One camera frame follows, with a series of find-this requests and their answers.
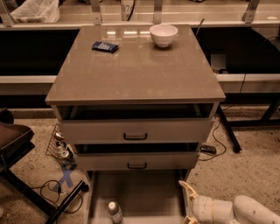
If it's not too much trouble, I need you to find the black floor cable right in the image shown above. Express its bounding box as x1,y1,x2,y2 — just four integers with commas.
199,119,228,162

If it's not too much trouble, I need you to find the white plastic bag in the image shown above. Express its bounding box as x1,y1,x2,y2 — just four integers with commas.
11,0,60,23

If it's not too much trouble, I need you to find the black floor cable left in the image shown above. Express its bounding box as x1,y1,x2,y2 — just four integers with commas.
31,179,84,214

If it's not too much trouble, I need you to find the wire basket with cans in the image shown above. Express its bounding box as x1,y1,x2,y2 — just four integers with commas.
45,125,75,165

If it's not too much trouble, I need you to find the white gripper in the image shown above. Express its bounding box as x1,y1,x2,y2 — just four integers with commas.
179,180,235,224

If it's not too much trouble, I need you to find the black power adapter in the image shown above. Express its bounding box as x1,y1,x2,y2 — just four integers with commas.
200,145,217,155

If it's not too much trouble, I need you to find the clear plastic water bottle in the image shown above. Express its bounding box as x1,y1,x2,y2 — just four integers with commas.
107,201,123,224

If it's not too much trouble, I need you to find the dark chair left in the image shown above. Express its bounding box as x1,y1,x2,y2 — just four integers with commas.
0,108,55,216

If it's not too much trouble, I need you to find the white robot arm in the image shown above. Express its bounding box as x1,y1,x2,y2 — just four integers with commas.
179,180,280,224

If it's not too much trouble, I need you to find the middle grey drawer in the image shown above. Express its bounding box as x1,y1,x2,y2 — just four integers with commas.
74,152,199,171

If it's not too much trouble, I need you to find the open bottom grey drawer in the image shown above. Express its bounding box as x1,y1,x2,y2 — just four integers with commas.
84,170,186,224

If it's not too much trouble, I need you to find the white ceramic bowl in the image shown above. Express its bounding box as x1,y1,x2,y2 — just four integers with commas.
150,24,178,47

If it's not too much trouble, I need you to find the upper grey drawer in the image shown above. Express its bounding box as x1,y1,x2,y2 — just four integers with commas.
58,118,214,144

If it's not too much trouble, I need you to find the grey drawer cabinet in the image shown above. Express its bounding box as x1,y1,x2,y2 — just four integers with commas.
45,24,227,224

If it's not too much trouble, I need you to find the black floor cable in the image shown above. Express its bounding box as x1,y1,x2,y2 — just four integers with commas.
31,179,84,214
199,119,228,162

